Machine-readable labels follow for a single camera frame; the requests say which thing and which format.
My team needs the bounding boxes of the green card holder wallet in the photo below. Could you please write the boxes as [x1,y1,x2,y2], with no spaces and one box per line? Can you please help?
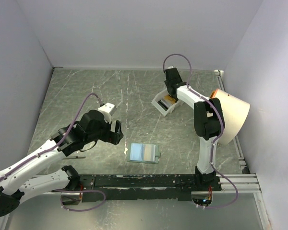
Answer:
[127,143,161,164]

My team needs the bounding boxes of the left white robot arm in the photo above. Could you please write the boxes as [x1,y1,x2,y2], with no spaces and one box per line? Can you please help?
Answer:
[0,103,123,217]

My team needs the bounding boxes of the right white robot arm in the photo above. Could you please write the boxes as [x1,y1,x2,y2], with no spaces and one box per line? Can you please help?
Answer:
[164,67,225,191]

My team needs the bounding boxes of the gold card in tray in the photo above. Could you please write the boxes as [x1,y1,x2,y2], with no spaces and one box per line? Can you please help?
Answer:
[163,95,176,107]

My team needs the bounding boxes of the black card in tray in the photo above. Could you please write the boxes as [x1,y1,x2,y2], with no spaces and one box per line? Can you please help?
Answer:
[157,100,168,111]

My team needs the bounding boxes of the white card tray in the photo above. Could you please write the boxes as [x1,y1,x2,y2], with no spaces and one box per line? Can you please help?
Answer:
[151,89,183,116]

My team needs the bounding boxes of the small metal rod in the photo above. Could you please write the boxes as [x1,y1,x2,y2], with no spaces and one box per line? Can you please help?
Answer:
[63,156,86,160]

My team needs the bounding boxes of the beige cylindrical drum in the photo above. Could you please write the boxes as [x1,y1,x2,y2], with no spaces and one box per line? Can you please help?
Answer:
[211,89,250,145]

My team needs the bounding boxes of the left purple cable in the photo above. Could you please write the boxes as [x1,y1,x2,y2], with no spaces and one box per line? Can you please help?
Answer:
[0,92,107,214]

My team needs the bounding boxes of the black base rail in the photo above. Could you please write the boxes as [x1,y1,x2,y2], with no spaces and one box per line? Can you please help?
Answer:
[50,173,223,203]

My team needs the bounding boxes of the aluminium extrusion frame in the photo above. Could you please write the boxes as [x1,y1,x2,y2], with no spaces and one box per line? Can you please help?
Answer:
[0,174,263,230]

